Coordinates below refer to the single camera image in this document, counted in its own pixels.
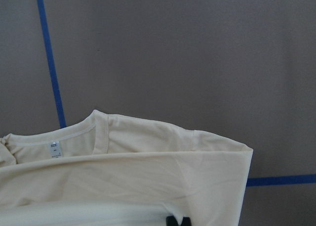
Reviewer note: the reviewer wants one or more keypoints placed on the beige long-sleeve printed shirt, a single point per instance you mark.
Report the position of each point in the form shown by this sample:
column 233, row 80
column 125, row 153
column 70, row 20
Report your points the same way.
column 114, row 170

